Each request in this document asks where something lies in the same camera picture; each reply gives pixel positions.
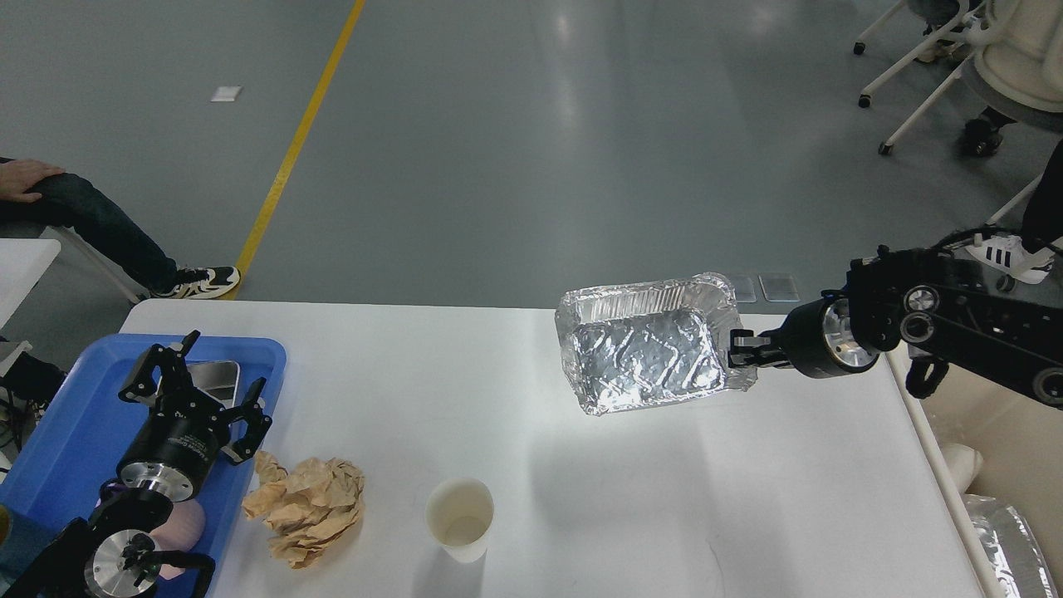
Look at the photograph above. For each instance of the right floor plate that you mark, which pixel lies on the right floor plate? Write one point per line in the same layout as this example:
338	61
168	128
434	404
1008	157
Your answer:
779	287

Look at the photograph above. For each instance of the standing person black trouser leg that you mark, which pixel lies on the standing person black trouser leg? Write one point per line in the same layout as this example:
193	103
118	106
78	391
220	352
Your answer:
1042	219

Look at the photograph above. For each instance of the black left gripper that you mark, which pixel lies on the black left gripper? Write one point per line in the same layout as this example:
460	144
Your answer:
173	452

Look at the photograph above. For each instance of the seated person dark jeans leg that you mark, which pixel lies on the seated person dark jeans leg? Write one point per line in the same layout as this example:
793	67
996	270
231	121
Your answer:
70	201

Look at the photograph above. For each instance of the crumpled brown paper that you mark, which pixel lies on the crumpled brown paper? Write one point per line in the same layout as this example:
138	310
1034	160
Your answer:
306	508

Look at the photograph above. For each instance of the floor plate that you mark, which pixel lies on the floor plate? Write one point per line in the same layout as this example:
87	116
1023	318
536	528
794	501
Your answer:
744	289
779	287

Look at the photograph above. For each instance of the grey chair left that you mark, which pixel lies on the grey chair left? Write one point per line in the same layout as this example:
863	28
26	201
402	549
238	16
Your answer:
26	229

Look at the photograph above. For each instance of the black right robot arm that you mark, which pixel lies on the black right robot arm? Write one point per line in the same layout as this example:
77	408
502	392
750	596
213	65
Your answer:
936	304

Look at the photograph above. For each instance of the white striped sneaker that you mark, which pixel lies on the white striped sneaker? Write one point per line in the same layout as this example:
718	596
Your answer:
1006	252

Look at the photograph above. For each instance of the aluminium foil tray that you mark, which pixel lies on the aluminium foil tray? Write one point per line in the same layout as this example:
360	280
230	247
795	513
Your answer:
640	345

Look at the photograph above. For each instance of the stainless steel rectangular tin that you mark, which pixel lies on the stainless steel rectangular tin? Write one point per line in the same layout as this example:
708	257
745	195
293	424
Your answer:
219	379

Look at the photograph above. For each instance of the white office chair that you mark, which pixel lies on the white office chair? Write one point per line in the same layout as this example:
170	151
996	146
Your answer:
1014	62

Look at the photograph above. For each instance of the left floor plate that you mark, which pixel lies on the left floor plate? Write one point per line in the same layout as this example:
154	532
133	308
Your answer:
744	289

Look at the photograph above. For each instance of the cream plastic bin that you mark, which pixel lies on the cream plastic bin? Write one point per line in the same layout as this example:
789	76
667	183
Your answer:
1021	445

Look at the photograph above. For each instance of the white floor tag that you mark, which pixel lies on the white floor tag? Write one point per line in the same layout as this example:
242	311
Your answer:
226	94

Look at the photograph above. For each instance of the black white beige sneaker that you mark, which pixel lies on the black white beige sneaker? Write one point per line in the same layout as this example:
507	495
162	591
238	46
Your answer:
202	283

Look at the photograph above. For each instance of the white side table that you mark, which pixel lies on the white side table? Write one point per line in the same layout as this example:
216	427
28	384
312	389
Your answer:
23	262

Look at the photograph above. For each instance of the seated person hand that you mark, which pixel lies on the seated person hand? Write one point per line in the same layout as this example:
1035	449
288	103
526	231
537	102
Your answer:
20	175

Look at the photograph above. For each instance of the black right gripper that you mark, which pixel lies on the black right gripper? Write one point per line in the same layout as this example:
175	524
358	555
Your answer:
816	339

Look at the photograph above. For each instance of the white paper cup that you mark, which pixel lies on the white paper cup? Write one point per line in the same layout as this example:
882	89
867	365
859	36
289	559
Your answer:
459	515

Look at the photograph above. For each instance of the pink ribbed mug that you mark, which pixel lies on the pink ribbed mug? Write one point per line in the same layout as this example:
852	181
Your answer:
181	531

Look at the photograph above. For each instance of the blue plastic tray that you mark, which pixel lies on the blue plastic tray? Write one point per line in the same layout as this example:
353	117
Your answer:
83	432

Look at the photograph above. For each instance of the foil tray in bin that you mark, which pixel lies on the foil tray in bin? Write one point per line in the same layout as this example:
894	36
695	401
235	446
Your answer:
1013	552

